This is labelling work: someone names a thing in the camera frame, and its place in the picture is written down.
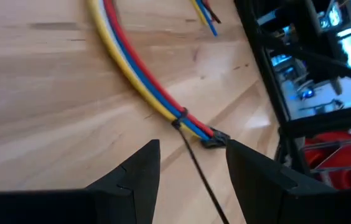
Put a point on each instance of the black zip tie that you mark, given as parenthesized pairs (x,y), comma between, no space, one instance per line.
(200,174)

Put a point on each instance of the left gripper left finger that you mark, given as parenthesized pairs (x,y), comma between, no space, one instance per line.
(85,208)

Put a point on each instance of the red storage bin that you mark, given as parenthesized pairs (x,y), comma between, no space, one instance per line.
(349,155)

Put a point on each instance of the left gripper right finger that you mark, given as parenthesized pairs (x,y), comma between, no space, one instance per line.
(287,202)

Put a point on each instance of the black rig frame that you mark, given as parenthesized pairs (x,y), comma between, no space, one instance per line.
(256,46)

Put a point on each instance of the black tape bundle wrap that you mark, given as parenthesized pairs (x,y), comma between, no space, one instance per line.
(216,140)

